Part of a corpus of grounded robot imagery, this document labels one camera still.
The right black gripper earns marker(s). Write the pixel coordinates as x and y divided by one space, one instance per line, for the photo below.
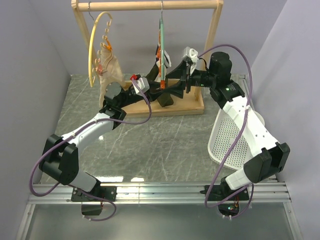
184 69

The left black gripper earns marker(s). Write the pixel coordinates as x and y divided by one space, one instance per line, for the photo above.
153 92

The olive green underwear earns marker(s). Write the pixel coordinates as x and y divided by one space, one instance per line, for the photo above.
165 99

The end orange clip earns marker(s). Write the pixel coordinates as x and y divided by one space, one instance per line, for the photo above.
162 84

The green wire hanger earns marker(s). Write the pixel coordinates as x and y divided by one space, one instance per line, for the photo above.
162 44

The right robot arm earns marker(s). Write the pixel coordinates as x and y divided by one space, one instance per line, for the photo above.
268 155

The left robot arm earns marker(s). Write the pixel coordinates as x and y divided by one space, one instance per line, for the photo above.
60 158

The navy blue underwear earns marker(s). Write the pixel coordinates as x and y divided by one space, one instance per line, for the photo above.
167 59

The beige underwear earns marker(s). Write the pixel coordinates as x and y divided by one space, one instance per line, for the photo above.
110 70

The pink clip on yellow hanger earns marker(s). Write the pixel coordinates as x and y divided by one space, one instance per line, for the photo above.
100 69

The orange clip on yellow hanger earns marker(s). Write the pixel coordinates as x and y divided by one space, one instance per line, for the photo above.
107 45

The yellow plastic hanger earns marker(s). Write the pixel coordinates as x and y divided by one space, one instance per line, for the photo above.
93 59

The wooden clothes rack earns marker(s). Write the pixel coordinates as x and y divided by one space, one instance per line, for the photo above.
191 104

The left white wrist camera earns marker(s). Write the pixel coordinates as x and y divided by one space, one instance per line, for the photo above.
140 84

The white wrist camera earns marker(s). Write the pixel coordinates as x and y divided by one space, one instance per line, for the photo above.
140 84
190 56

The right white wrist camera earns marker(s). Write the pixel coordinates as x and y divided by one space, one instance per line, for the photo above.
190 56

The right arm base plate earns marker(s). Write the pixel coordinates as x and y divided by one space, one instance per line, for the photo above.
218 194

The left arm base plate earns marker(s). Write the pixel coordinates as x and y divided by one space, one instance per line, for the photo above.
104 192

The aluminium mounting rail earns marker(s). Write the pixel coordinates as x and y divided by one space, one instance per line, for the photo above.
162 211

